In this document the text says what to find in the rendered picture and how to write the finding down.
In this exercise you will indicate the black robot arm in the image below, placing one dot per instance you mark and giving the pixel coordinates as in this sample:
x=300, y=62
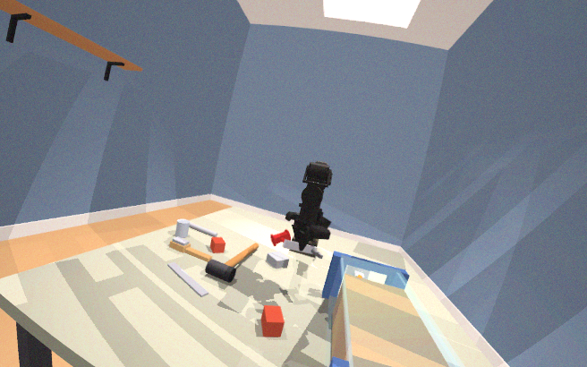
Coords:
x=319, y=177

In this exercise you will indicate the grey cylinder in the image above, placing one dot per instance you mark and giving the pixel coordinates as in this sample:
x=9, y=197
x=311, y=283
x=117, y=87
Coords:
x=182, y=228

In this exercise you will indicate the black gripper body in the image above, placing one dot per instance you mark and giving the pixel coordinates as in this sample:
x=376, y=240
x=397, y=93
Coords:
x=307, y=218

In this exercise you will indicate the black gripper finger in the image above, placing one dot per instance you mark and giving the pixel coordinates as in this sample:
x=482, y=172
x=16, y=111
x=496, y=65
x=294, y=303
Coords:
x=296, y=232
x=303, y=240

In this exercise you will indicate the black mallet with wooden handle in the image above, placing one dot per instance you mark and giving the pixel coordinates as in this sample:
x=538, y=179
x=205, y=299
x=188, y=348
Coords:
x=226, y=271

